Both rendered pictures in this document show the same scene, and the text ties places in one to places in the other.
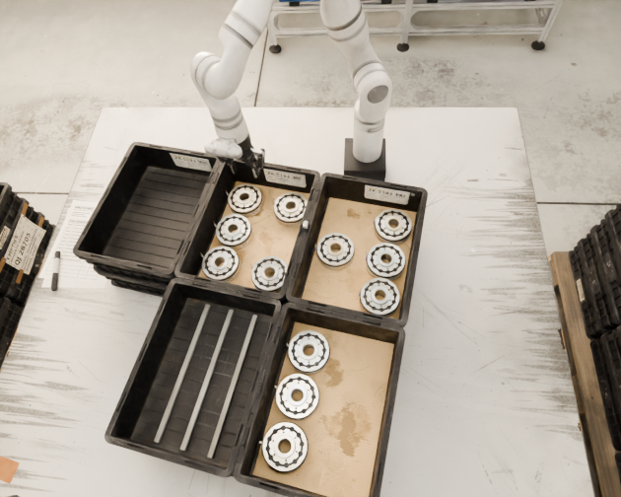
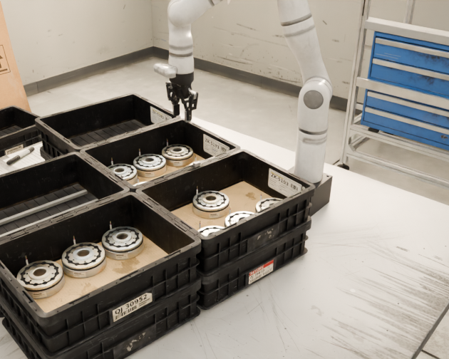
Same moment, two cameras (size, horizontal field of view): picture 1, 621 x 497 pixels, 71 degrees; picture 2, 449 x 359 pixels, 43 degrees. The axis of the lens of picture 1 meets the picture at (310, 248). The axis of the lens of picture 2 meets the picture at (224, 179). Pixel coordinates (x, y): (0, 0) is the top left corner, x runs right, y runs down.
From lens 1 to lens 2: 0.99 m
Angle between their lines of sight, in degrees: 37
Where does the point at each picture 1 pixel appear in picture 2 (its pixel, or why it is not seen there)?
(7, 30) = (146, 84)
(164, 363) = (21, 204)
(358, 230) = (244, 205)
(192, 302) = (78, 186)
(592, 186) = not seen: outside the picture
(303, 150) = not seen: hidden behind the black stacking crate
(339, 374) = (130, 268)
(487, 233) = (380, 286)
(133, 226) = (89, 139)
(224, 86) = (177, 13)
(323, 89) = not seen: hidden behind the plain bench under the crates
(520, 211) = (432, 288)
